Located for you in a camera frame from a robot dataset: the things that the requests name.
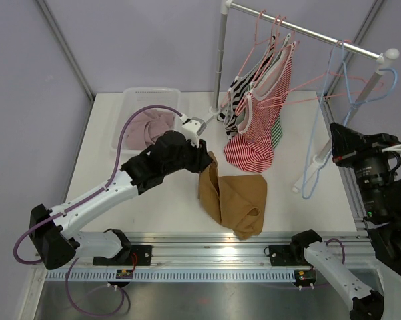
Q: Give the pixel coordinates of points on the tan tank top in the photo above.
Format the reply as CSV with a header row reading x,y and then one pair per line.
x,y
234,202

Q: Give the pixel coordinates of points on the white slotted cable duct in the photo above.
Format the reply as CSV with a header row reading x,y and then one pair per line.
x,y
175,275

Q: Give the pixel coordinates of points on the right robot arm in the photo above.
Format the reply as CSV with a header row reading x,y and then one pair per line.
x,y
374,160

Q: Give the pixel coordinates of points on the pink hanger on rack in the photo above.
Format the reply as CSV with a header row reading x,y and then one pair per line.
x,y
257,41
267,58

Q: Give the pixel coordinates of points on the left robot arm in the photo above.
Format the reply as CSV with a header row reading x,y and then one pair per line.
x,y
57,232

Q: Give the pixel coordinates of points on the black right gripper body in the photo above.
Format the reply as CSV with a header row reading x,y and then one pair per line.
x,y
365,148

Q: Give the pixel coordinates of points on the green white striped tank top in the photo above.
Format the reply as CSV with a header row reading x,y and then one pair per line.
x,y
276,133

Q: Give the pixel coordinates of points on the white plastic basket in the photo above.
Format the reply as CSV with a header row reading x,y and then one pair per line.
x,y
133,99

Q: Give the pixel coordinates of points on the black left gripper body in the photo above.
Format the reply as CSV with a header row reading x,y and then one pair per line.
x,y
191,157

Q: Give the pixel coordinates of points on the mauve tank top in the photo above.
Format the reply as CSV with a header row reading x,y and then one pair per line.
x,y
147,127

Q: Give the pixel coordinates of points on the red white striped tank top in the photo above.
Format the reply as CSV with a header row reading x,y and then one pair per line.
x,y
251,149

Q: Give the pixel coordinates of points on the white clothes rack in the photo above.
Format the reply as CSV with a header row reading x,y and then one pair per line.
x,y
307,183

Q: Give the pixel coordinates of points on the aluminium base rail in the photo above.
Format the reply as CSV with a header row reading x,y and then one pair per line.
x,y
225,250

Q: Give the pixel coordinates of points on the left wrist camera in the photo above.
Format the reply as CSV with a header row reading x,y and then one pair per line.
x,y
192,128

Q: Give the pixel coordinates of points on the black white striped tank top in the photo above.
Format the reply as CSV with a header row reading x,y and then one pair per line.
x,y
236,92

